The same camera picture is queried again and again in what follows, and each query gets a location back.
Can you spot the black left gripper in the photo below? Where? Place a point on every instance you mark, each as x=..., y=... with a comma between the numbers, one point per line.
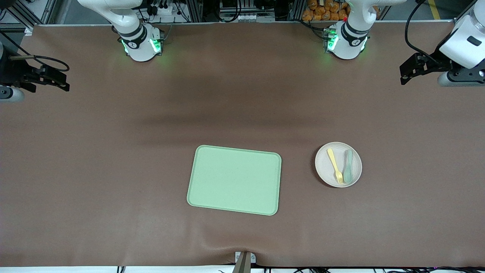
x=435, y=61

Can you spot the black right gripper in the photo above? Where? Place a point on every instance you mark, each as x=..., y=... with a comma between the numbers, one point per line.
x=13, y=72

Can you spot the yellow plastic fork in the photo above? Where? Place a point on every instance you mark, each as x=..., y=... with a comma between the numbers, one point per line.
x=334, y=163

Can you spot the beige round plate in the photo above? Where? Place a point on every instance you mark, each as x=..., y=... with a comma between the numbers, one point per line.
x=324, y=170

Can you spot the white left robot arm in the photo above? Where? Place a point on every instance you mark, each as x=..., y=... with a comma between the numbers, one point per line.
x=350, y=38

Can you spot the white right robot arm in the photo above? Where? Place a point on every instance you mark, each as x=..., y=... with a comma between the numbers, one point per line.
x=138, y=41

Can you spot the brown table mat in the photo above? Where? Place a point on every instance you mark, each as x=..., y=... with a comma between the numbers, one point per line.
x=113, y=151

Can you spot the bag of orange items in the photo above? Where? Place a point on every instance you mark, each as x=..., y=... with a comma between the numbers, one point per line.
x=326, y=9

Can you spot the grey-green plastic spoon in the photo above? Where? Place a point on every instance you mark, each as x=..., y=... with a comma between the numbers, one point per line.
x=348, y=170

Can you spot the white power strip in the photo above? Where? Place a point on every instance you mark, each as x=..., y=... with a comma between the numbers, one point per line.
x=165, y=9

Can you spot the white connector block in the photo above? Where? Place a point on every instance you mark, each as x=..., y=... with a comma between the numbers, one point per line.
x=246, y=17

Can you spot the light green rectangular tray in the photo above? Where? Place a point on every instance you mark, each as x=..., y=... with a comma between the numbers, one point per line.
x=234, y=180

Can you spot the grey metal camera bracket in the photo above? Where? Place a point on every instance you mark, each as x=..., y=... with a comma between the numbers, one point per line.
x=244, y=262

